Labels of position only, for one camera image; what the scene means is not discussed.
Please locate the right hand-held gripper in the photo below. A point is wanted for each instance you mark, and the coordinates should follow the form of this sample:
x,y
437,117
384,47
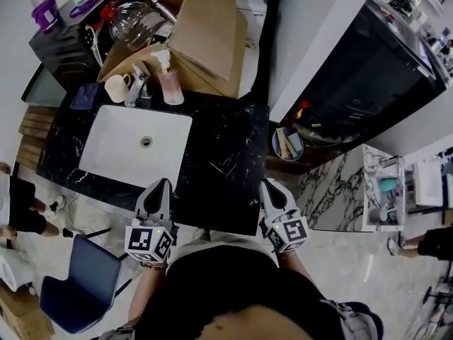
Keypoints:
x,y
292,232

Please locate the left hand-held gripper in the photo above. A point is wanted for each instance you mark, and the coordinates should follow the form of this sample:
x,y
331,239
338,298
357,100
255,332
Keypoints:
x,y
141,241

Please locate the pink pump bottle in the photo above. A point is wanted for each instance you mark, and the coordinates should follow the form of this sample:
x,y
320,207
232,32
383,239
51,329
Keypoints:
x,y
170,83

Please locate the person's right forearm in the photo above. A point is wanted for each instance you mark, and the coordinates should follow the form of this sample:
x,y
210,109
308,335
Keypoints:
x,y
295,269

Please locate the person's left forearm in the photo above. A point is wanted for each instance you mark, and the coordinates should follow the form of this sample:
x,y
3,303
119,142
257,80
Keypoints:
x,y
141,289

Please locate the white sink basin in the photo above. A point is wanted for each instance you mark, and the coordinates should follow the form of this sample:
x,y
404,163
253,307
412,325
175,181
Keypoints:
x,y
124,151

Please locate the sink drain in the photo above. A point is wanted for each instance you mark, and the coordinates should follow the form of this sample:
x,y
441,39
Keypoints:
x,y
146,142

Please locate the blue bucket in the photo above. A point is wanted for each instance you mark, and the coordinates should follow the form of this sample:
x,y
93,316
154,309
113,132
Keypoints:
x,y
287,144

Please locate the person's beige trousers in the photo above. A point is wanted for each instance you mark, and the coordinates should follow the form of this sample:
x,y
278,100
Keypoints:
x,y
226,239

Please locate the black marble vanity counter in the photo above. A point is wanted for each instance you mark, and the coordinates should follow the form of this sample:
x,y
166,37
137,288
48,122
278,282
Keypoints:
x,y
223,147

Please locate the red floor item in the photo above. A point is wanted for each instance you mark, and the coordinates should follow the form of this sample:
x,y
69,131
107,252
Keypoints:
x,y
302,108

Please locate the grey cup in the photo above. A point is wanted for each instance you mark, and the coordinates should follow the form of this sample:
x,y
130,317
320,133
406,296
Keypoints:
x,y
378,216

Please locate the person's dark top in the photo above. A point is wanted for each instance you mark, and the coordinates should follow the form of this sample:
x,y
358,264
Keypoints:
x,y
230,296

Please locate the navy blue chair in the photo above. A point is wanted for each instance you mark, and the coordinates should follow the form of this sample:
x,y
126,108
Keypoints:
x,y
81,282

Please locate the teal item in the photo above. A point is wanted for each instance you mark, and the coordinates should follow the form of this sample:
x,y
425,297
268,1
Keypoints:
x,y
388,184

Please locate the chrome faucet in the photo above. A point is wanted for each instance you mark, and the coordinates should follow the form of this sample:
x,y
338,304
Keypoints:
x,y
136,87

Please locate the chrome vanity tap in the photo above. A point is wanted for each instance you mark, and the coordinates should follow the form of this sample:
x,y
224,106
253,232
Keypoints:
x,y
387,162

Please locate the cream cup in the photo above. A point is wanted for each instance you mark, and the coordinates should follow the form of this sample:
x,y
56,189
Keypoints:
x,y
116,89

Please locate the navy cloth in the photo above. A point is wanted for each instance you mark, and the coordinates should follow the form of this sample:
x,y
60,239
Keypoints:
x,y
86,96

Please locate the wooden planks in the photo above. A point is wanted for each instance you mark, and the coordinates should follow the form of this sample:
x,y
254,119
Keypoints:
x,y
35,136

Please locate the white square basin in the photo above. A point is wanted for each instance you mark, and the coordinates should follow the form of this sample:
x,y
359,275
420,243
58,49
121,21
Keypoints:
x,y
426,186

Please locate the white grey-lidded appliance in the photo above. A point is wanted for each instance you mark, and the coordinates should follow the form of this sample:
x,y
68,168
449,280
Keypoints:
x,y
253,48

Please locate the black oven appliance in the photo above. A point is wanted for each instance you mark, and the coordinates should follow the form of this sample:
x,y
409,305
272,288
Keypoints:
x,y
63,55

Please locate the cardboard box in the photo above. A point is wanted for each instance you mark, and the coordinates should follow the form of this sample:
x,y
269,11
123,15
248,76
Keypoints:
x,y
209,34

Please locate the clear glass bowl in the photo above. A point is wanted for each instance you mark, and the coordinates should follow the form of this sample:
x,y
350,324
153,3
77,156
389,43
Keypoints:
x,y
136,25

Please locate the stacked cardboard cartons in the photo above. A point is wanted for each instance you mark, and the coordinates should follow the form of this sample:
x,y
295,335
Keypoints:
x,y
21,317

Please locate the chrome pipe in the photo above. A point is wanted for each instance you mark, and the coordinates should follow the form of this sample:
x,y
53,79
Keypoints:
x,y
161,7

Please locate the red ribbon item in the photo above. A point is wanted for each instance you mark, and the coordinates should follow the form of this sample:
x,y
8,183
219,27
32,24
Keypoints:
x,y
109,11

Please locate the purple container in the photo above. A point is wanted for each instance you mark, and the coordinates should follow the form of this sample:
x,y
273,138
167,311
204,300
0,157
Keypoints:
x,y
45,12

